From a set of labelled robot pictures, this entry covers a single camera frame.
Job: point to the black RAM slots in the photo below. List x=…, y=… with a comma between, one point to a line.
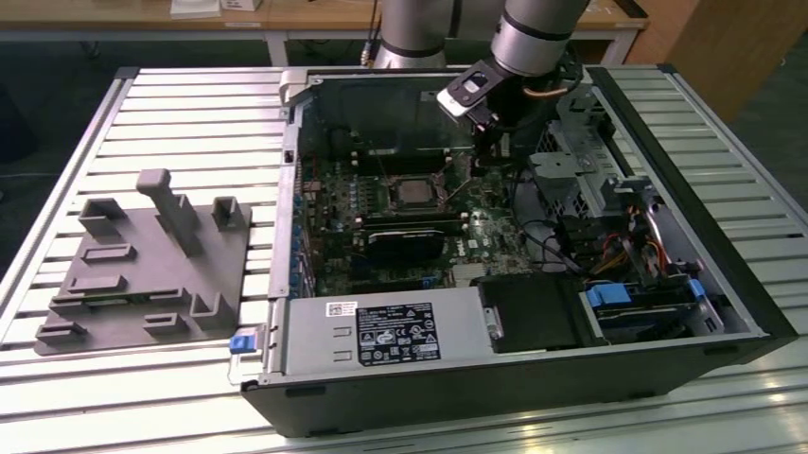
x=403, y=161

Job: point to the wooden desk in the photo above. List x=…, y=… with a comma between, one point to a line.
x=94, y=19

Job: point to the silver power supply unit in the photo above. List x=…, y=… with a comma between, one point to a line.
x=315, y=331

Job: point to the blue case latch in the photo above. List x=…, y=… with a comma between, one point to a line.
x=244, y=343

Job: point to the hard disk in blue carrier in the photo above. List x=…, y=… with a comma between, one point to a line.
x=609, y=295

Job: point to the silver CPU chip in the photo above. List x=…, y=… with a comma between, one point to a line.
x=415, y=191

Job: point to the black open PC case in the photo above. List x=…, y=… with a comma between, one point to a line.
x=504, y=397

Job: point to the green motherboard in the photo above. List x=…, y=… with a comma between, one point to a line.
x=491, y=227

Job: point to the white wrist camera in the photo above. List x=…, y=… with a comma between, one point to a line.
x=463, y=92

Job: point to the black CPU socket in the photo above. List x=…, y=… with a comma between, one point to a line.
x=390, y=201

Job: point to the black drive bay cover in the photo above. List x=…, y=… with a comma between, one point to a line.
x=536, y=312

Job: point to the wooden cabinet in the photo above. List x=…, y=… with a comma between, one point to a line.
x=738, y=52

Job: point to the silver metal drive cage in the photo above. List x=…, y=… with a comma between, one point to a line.
x=567, y=179

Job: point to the blue drive bay clip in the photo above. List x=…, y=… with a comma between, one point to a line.
x=695, y=289

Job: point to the small white box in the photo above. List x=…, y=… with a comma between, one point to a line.
x=240, y=5

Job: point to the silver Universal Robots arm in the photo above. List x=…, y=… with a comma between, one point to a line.
x=536, y=33

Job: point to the small silver heatsink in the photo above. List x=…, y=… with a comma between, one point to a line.
x=470, y=274

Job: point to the grey parts rack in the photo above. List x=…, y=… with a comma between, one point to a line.
x=150, y=265

